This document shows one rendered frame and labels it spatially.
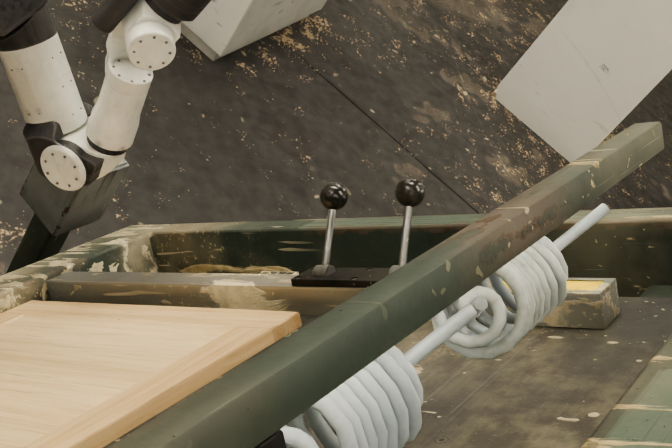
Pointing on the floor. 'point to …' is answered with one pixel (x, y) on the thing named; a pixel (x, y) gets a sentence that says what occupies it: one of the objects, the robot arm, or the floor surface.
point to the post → (36, 245)
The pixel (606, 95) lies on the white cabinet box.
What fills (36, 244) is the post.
